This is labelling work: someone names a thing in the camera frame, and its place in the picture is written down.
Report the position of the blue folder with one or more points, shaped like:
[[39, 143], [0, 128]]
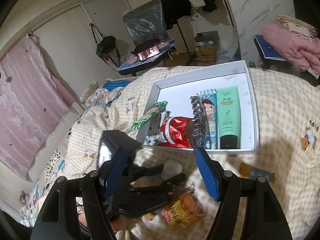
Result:
[[267, 48]]

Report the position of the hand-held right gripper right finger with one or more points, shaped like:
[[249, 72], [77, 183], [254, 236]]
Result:
[[207, 177]]

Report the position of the clear plastic bag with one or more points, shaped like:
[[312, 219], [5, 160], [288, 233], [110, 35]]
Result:
[[145, 22]]

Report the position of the blue striped pillow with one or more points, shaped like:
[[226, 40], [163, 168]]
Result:
[[113, 86]]

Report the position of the blue cartoon snack packet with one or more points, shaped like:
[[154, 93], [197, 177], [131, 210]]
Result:
[[210, 120]]

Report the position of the white soft puff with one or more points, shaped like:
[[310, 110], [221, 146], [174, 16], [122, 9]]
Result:
[[172, 168]]

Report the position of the white black biscuit packet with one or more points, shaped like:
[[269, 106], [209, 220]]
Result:
[[155, 130]]

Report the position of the green striped snack packet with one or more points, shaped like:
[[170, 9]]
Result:
[[147, 117]]

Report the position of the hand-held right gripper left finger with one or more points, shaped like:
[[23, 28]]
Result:
[[113, 177]]

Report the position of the black bag on tripod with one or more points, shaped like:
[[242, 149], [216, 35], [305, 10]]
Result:
[[106, 46]]

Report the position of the phone with pink screen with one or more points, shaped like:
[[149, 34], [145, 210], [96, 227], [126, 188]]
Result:
[[148, 53]]

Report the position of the black hanging coat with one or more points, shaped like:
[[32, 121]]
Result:
[[170, 0]]

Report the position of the pink curtain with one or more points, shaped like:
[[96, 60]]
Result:
[[27, 100]]

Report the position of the pink fluffy blanket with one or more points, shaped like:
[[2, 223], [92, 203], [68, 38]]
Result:
[[292, 47]]

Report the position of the red snack packet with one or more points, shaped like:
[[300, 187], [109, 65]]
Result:
[[176, 132]]

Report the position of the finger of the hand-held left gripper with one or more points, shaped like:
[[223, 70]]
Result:
[[155, 192], [150, 171]]

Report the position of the checked printed blanket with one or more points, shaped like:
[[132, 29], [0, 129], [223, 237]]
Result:
[[280, 142]]

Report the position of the desk with blue mat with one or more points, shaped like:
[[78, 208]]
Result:
[[145, 63]]

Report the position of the dark hair claw clip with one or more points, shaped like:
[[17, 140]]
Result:
[[198, 120]]

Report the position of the beige woven stack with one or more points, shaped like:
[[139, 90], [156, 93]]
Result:
[[295, 26]]

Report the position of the yellow bread packet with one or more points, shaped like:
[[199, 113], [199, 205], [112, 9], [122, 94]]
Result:
[[185, 208]]

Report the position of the white shallow cardboard box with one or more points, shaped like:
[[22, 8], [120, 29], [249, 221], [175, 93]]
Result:
[[180, 95]]

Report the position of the green cream tube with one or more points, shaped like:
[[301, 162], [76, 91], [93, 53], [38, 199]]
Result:
[[228, 115]]

